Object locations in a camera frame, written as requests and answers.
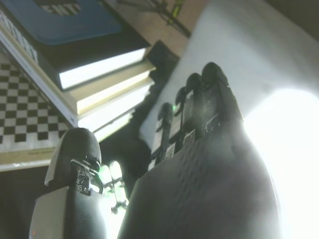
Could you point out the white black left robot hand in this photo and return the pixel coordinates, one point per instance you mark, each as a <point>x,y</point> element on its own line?
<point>204,186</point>

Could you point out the white book with cream pages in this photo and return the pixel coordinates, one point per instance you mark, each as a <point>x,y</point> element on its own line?
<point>112,92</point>

